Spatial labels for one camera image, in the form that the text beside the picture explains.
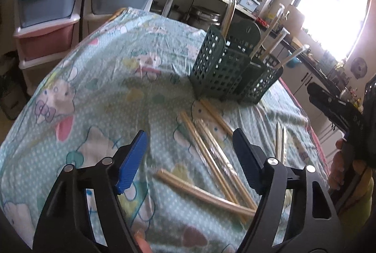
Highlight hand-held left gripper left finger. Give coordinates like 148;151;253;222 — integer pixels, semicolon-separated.
32;130;148;253

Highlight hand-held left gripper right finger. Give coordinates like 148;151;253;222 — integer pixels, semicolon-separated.
233;128;343;253

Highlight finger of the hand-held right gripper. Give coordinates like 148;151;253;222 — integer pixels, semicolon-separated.
307;83;365;124
311;97;362;133

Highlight wooden chopstick pair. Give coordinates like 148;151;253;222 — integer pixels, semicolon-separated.
274;121;288;161
222;0;237;36
260;30;290;61
251;5;284;58
274;46;310;68

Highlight pile of wooden chopsticks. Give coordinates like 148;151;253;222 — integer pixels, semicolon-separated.
154;98;259;226

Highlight green plastic utensil holder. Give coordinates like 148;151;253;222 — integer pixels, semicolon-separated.
189;19;284;105

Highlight person's right forearm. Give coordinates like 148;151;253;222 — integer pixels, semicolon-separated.
335;171;376;230

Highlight person's right hand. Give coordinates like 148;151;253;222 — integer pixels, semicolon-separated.
329;138;369;192

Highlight white base cabinets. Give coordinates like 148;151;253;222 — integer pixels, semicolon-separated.
282;44;353;154

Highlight dark kitchen countertop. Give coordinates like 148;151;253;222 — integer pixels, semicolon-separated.
264;27;350;89

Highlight cartoon printed tablecloth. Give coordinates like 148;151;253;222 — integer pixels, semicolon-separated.
0;6;329;253

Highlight grey dish rack box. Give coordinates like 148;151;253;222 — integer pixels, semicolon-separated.
238;0;260;13

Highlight dark bag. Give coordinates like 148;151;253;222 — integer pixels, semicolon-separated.
0;52;28;121

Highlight stacked steel pots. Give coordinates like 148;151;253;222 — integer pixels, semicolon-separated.
185;5;222;27

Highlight drawer tower with pink drawer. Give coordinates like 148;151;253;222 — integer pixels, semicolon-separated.
13;0;89;95

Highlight decorative wall plate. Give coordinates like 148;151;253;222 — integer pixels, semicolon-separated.
351;57;368;79

